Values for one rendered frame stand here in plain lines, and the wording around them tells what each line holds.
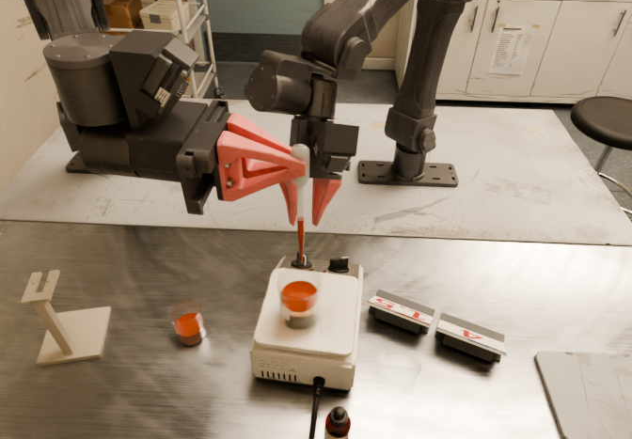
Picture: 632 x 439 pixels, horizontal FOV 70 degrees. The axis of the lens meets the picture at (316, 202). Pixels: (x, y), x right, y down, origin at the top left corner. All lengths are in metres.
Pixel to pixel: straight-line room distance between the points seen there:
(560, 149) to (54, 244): 1.04
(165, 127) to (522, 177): 0.78
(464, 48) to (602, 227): 2.18
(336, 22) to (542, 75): 2.70
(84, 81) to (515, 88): 2.99
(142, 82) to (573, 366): 0.62
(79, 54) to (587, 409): 0.67
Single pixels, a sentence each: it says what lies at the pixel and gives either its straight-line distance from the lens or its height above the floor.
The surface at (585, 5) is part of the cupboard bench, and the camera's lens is 3.16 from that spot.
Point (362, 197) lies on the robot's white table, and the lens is 0.88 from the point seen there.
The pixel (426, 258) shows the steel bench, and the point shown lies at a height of 0.90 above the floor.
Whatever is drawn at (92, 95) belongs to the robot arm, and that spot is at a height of 1.29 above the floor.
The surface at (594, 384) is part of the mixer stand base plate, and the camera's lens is 0.72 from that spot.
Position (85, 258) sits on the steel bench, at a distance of 0.85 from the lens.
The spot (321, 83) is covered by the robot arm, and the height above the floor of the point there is 1.19.
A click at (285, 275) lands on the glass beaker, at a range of 0.55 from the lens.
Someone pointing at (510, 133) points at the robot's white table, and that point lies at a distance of 1.17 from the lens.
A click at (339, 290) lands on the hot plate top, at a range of 0.61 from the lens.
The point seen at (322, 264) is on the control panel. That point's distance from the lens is 0.70.
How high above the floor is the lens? 1.46
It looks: 40 degrees down
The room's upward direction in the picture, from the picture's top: 1 degrees clockwise
